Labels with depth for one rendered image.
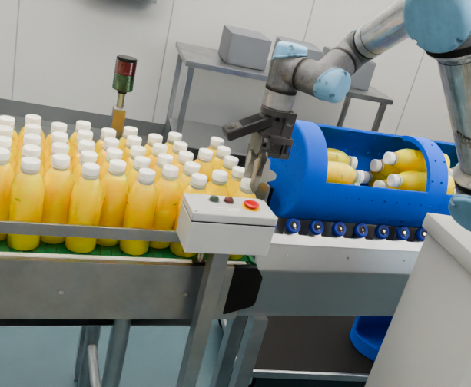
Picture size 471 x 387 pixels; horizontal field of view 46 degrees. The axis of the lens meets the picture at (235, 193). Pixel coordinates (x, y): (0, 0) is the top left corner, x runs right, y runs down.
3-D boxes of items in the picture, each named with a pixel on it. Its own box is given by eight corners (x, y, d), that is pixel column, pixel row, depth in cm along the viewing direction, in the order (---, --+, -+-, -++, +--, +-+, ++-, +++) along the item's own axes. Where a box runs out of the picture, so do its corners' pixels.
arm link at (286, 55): (298, 48, 122) (269, 38, 126) (286, 97, 126) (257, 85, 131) (318, 49, 128) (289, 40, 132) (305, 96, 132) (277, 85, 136)
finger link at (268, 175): (274, 196, 138) (281, 160, 136) (252, 195, 136) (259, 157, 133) (270, 193, 140) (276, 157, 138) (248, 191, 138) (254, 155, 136)
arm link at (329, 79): (361, 55, 121) (320, 42, 127) (330, 84, 116) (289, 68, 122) (362, 84, 127) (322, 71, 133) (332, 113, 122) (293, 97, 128)
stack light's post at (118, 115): (84, 380, 216) (126, 110, 174) (73, 381, 215) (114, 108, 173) (84, 373, 220) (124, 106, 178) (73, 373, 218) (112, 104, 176)
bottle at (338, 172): (294, 155, 158) (350, 162, 165) (290, 179, 159) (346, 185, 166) (305, 160, 152) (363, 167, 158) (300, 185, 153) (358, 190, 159)
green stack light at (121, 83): (134, 93, 171) (136, 77, 170) (113, 90, 169) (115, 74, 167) (131, 87, 177) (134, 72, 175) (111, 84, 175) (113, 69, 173)
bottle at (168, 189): (137, 238, 143) (149, 172, 136) (156, 231, 148) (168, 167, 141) (157, 250, 139) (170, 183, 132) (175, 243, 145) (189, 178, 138)
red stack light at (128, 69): (136, 77, 169) (138, 64, 168) (115, 74, 167) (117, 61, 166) (134, 72, 175) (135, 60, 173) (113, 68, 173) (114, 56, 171)
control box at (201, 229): (267, 256, 129) (278, 217, 125) (184, 253, 122) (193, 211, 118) (253, 235, 138) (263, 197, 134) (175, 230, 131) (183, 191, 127)
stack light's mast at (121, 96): (131, 111, 174) (138, 61, 168) (110, 109, 171) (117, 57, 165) (128, 106, 179) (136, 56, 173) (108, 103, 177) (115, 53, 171)
